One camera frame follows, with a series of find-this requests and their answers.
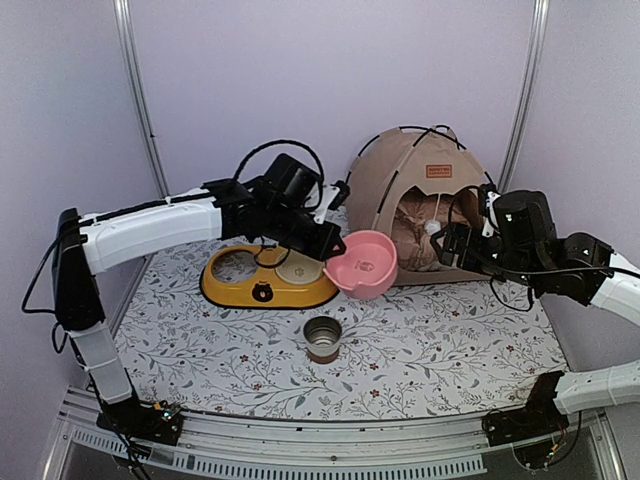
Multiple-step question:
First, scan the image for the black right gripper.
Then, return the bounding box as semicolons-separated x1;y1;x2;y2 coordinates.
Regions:
431;220;544;288

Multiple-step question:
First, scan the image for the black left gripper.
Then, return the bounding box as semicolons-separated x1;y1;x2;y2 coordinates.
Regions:
264;202;345;261

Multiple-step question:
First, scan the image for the beige patterned pet pillow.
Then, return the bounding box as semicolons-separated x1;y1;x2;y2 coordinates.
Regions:
391;187;482;272

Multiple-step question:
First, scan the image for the pink pet bowl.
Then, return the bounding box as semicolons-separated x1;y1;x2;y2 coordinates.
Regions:
324;230;398;300

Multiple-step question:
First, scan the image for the cream pet bowl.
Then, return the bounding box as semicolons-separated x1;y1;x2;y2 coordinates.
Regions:
275;250;324;287

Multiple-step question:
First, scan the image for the beige pet tent fabric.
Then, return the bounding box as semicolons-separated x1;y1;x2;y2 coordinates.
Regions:
345;125;487;286

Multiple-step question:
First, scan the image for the yellow double bowl holder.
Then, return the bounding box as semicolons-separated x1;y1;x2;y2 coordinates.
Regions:
200;245;338;310

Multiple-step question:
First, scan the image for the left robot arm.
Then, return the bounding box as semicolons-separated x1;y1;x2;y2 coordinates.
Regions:
52;154;350;434

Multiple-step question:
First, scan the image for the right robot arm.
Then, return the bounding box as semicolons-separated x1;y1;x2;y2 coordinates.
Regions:
430;184;639;436

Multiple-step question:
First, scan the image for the white pompom toy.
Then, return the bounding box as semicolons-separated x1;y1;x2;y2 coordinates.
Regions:
425;194;442;236

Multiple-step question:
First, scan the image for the steel cup with brown base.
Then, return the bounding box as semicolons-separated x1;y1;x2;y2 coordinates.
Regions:
303;316;342;364

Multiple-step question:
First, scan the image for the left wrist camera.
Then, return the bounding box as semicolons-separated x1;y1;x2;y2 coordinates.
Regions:
312;180;350;224

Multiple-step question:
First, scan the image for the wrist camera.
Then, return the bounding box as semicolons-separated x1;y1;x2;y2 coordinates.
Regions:
478;183;500;238
312;180;350;224

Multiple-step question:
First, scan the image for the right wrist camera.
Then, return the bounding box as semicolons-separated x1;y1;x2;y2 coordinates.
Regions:
478;183;500;238

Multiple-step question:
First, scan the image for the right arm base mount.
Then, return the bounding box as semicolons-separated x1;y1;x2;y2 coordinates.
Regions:
481;406;569;470

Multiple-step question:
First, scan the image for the aluminium front rail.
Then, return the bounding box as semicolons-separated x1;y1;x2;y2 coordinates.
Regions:
45;389;624;479

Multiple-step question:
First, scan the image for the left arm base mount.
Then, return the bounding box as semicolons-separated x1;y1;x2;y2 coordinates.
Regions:
96;397;183;446

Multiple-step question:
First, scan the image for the aluminium frame post right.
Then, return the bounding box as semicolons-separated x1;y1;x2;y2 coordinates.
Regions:
498;0;551;192

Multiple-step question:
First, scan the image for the aluminium frame post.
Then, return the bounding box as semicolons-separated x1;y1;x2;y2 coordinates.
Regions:
498;0;551;192
113;0;170;197

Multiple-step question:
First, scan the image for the aluminium frame post left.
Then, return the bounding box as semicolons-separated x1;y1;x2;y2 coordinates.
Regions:
113;0;170;197

